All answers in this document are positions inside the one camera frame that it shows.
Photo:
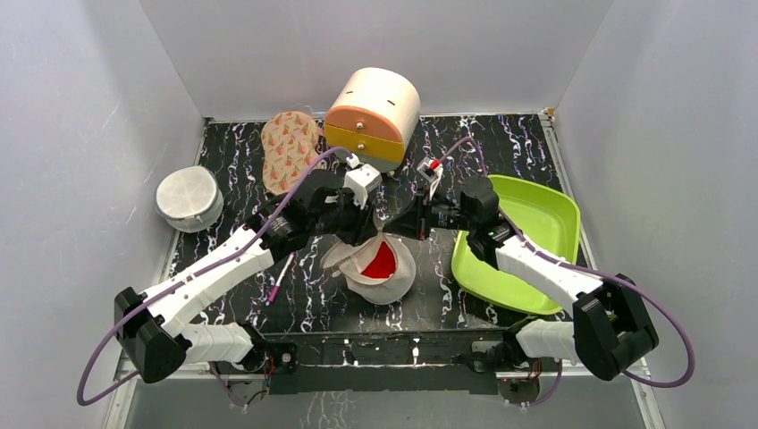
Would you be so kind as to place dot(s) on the aluminium frame rail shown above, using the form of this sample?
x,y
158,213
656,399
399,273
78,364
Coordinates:
x,y
633,370

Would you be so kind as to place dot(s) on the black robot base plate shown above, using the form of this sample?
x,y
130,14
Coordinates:
x,y
465,360

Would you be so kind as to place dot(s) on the pink white marker pen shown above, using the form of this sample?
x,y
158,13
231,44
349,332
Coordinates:
x,y
278,282

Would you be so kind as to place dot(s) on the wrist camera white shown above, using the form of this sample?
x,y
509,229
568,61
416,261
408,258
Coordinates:
x,y
431,169
361,181

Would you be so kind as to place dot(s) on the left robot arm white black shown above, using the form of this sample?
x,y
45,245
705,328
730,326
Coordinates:
x,y
157,330

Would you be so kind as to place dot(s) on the white mesh laundry bag beige zipper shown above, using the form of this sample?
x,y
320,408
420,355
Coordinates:
x,y
349,261

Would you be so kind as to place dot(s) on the white mesh laundry bag grey trim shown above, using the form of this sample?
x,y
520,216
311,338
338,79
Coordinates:
x,y
189,199

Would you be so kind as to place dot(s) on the red bra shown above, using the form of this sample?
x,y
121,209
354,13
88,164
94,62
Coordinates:
x,y
383,265

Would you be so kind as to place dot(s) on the peach patterned fabric pouch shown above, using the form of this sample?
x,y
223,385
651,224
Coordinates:
x,y
289,140

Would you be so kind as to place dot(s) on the round drawer cabinet orange yellow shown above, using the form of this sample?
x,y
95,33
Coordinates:
x,y
374,117

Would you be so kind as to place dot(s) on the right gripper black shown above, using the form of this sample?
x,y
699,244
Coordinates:
x,y
420,216

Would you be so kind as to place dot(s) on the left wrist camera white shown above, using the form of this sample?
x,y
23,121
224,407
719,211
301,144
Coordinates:
x,y
361,181

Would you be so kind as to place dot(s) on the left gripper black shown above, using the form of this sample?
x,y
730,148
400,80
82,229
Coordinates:
x,y
363,227

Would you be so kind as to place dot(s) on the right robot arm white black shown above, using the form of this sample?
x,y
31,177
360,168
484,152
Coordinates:
x,y
609,320

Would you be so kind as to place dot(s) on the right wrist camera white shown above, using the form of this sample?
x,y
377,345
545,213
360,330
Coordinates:
x,y
431,169

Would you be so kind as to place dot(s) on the green plastic basin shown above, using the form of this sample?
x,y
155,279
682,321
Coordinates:
x,y
525,276

